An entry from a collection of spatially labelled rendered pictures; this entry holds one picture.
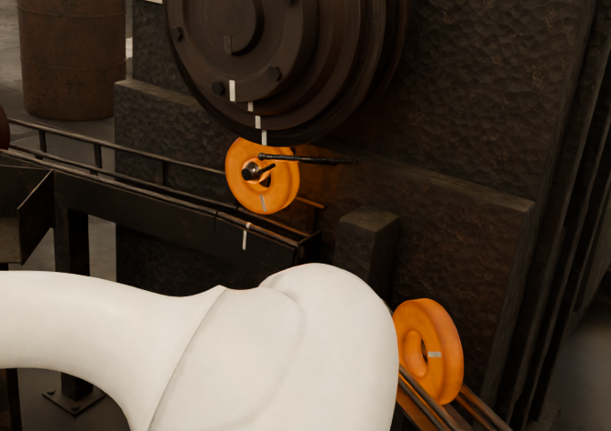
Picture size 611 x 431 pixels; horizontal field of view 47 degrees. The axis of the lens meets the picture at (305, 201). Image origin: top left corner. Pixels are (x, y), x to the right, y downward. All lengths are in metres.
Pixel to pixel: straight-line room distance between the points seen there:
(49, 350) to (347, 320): 0.16
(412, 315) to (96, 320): 0.72
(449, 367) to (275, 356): 0.66
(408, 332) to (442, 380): 0.10
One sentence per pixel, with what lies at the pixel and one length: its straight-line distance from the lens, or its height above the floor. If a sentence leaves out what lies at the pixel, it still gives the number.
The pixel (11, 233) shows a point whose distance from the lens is 1.59.
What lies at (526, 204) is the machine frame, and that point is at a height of 0.87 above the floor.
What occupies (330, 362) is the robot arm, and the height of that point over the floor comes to 1.09.
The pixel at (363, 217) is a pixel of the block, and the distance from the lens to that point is 1.24.
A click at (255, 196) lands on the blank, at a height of 0.77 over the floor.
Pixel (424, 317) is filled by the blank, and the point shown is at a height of 0.77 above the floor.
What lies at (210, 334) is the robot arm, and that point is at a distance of 0.37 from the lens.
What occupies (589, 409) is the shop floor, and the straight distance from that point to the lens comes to 2.32.
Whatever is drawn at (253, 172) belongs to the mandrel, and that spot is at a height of 0.83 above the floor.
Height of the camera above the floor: 1.31
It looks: 24 degrees down
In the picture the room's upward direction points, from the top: 6 degrees clockwise
